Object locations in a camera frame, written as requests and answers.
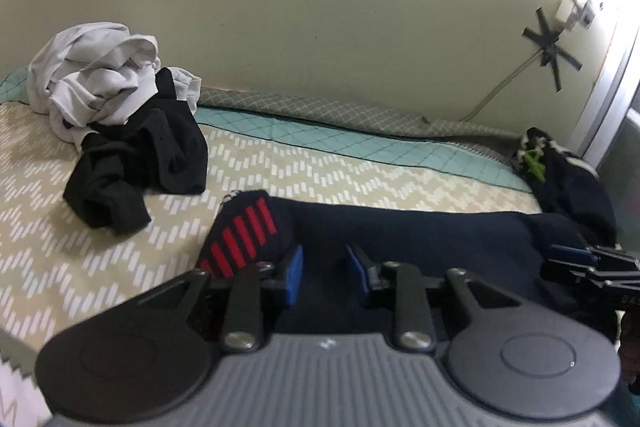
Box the navy red striped sock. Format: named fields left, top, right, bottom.
left=195, top=191, right=618, bottom=340

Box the navy green patterned sock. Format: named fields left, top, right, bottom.
left=511, top=127, right=617, bottom=246

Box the beige chevron bedsheet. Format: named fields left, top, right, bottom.
left=0, top=66, right=547, bottom=427

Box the black crumpled garment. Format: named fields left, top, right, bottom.
left=63, top=75, right=208, bottom=235

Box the black tape cross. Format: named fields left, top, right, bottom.
left=522, top=8, right=582, bottom=92

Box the white crumpled garment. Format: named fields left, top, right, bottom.
left=26, top=22, right=202, bottom=150

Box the white wall cable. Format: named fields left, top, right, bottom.
left=459, top=48, right=544, bottom=122

